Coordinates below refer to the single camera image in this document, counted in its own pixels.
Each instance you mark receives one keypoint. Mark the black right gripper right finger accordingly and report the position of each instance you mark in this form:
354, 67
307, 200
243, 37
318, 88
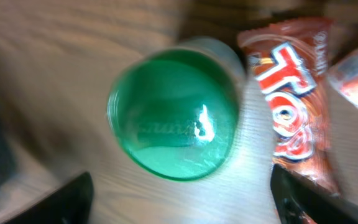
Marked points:
295, 195

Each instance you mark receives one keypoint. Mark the orange Top candy bar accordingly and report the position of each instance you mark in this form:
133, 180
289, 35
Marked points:
289, 62

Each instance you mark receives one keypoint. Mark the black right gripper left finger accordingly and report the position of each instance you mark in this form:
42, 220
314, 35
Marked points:
70, 204

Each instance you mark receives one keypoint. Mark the green lid jar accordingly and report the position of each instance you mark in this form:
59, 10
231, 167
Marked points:
175, 113

